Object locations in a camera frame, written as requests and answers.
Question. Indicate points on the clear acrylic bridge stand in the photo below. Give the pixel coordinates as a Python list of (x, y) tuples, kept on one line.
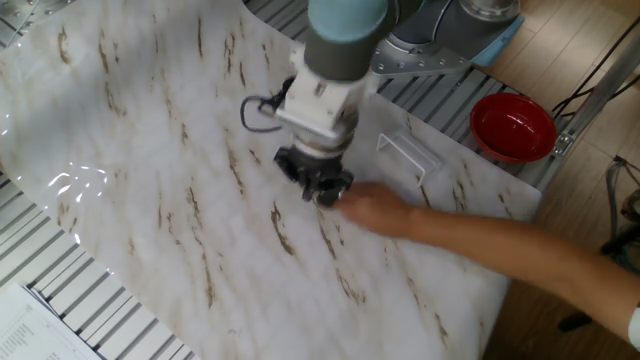
[(415, 155)]

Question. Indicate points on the person's bare hand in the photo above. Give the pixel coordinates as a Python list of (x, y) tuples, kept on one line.
[(380, 210)]

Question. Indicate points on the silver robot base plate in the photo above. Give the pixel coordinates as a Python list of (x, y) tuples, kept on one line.
[(425, 62)]

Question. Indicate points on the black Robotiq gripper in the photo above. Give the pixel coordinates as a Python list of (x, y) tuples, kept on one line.
[(315, 170)]

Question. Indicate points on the black chair base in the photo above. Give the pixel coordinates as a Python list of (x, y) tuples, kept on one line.
[(625, 235)]

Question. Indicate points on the marble pattern table mat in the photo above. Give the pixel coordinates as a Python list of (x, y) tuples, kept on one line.
[(175, 240)]

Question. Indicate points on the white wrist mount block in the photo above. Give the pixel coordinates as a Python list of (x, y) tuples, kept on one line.
[(315, 105)]

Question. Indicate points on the red plastic bowl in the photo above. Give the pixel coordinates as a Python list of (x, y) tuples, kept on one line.
[(512, 127)]

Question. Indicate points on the person's bare forearm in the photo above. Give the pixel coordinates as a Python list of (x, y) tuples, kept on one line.
[(525, 260)]

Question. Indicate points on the silver perforated metal bracket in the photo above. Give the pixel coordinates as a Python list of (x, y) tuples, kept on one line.
[(30, 10)]

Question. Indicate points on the aluminium frame beam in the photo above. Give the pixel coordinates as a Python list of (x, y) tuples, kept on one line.
[(595, 92)]

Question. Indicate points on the stack of printed papers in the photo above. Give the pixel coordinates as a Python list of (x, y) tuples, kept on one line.
[(30, 330)]

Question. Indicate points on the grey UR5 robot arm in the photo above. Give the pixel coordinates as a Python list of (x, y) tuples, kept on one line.
[(345, 45)]

